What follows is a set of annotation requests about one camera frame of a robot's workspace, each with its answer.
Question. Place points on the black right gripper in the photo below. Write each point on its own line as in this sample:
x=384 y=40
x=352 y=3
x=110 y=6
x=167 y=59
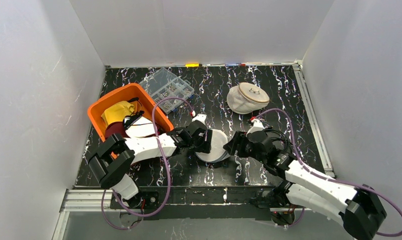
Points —
x=238 y=145

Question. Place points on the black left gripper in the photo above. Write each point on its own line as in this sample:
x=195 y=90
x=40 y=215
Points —
x=202 y=139

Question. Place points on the white mesh bag blue trim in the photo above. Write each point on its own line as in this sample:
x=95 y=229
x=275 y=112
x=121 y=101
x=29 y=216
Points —
x=217 y=153

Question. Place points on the white mesh bag beige trim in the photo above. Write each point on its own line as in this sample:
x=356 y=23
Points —
x=246 y=98

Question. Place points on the maroon bra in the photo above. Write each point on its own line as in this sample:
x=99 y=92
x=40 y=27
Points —
x=115 y=128

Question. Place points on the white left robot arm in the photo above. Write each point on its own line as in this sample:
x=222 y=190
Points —
x=114 y=157

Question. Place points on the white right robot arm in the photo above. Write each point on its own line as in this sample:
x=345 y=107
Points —
x=357 y=209

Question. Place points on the clear plastic screw box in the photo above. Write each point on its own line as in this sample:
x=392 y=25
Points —
x=164 y=84

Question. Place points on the orange plastic basin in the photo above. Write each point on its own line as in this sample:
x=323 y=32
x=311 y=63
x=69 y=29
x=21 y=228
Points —
x=104 y=106

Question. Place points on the yellow cloth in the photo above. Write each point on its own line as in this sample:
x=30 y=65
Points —
x=118 y=111

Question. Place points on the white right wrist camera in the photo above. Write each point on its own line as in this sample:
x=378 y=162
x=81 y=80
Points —
x=257 y=125

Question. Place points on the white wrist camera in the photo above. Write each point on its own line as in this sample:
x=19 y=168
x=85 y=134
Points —
x=257 y=125
x=200 y=117

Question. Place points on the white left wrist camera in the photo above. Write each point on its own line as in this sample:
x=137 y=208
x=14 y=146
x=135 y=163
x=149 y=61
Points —
x=200 y=117

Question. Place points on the yellow marker on wall edge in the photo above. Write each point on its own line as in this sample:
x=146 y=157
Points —
x=193 y=65

